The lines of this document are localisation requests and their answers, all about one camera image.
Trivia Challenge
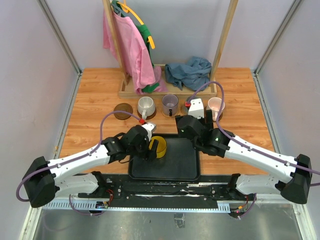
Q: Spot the yellow glass mug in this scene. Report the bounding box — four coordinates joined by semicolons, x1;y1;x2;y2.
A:
150;136;167;159

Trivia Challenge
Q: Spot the dark wooden coaster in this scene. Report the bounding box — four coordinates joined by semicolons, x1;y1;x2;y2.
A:
114;102;133;120
212;112;223;122

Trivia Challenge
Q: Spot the pink ceramic mug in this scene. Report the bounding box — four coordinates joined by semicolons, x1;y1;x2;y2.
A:
206;97;225;115

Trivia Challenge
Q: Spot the woven rattan coaster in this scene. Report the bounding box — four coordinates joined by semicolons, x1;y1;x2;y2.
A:
181;105;189;116

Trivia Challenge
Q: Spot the grey glass mug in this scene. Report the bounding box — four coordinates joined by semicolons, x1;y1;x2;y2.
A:
182;98;199;118

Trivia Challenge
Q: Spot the light woven coaster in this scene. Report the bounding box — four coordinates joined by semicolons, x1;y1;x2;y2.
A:
161;111;180;119

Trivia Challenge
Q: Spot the white ceramic mug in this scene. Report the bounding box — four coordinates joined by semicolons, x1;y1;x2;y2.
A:
137;96;156;120

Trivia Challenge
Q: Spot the purple glass mug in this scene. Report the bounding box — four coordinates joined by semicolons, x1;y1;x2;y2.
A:
161;94;179;116

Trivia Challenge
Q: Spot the brown glass coaster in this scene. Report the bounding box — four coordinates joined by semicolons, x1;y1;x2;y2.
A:
137;109;157;120

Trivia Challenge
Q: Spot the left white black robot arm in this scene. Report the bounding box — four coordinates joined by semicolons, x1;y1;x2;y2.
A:
22;122;157;208

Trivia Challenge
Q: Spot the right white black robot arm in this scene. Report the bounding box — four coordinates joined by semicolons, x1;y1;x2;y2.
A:
175;115;313;205

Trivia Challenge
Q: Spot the black plastic tray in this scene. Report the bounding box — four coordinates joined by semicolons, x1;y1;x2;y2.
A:
128;133;201;181

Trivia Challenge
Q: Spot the blue crumpled cloth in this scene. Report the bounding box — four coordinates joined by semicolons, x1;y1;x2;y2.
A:
164;56;212;92

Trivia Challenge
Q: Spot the wooden clothes rack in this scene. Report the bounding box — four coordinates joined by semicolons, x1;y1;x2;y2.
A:
102;0;238;99

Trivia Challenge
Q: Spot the green shirt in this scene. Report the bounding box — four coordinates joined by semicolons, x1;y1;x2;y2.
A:
111;0;161;94

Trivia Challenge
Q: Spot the pink shirt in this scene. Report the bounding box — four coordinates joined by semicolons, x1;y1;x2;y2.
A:
113;13;167;95

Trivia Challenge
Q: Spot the yellow hanger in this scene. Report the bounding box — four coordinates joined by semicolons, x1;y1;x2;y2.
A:
118;1;156;50

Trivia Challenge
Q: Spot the green hanger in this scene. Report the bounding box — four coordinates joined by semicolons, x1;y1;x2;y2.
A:
111;0;128;17

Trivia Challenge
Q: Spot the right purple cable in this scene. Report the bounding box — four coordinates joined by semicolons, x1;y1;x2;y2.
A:
184;81;320;221

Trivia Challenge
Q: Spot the purple cable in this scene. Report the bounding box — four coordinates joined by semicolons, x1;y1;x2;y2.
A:
16;111;147;217
184;81;320;221

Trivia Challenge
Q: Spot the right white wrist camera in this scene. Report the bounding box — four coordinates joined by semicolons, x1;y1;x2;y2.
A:
188;98;205;119

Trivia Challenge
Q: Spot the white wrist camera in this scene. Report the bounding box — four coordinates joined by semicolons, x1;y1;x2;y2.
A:
142;122;157;140
188;98;205;119

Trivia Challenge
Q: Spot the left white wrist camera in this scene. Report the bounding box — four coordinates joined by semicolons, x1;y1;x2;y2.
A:
142;122;157;140

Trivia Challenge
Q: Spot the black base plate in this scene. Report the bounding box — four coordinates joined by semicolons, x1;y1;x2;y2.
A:
77;171;254;211

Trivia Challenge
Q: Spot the aluminium front rail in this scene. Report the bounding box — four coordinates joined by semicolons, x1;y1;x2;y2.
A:
32;178;306;213

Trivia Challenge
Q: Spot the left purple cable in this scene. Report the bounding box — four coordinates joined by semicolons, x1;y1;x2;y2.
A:
16;111;147;217

